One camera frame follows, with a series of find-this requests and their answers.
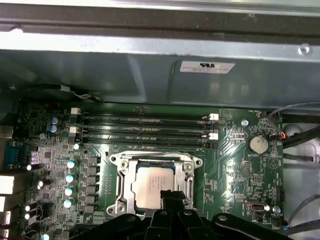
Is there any white case sticker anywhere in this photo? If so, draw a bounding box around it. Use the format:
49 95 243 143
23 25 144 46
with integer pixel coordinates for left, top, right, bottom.
179 60 236 74

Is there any silver coin battery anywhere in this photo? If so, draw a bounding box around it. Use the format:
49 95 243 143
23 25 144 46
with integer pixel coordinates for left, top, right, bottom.
246 133 269 155

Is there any internal USB port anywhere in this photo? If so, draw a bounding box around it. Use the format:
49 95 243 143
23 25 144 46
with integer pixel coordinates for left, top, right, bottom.
246 201 266 215

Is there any RAM slot with black clips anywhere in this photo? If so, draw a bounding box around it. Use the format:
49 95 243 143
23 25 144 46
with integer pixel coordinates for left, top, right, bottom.
79 136 217 149
79 118 216 128

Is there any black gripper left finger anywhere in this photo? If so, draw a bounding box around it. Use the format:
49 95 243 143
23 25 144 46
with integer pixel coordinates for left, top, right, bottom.
93 190 175 240

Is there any metal socket cover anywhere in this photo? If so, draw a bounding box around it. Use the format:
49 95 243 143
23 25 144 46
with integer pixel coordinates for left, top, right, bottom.
116 156 198 216

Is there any RAM slot with white clips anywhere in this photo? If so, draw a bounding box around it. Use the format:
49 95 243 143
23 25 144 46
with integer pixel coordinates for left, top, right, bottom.
70 107 220 120
69 126 220 138

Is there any metal locking lever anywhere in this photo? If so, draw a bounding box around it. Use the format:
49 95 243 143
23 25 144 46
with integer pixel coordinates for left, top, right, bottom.
119 150 196 162

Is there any black cable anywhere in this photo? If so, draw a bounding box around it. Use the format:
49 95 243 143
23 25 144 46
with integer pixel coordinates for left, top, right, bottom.
283 152 320 164
284 124 320 151

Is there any silver green CPU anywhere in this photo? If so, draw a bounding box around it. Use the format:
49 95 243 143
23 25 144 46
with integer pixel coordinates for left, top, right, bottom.
131 159 181 210

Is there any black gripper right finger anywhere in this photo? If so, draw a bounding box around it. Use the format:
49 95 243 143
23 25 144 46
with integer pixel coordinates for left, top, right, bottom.
173 191 293 240

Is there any green motherboard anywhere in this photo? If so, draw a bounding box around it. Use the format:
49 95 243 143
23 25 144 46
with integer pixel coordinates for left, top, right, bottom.
14 101 286 240

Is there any blue rear connector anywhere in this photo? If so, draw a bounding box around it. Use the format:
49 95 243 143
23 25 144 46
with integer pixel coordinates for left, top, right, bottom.
3 139 29 171

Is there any black open PC case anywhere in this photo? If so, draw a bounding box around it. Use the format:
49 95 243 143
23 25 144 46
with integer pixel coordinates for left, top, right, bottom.
0 0 320 240

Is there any CPU socket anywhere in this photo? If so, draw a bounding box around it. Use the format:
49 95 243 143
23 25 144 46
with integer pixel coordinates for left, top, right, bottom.
106 149 205 217

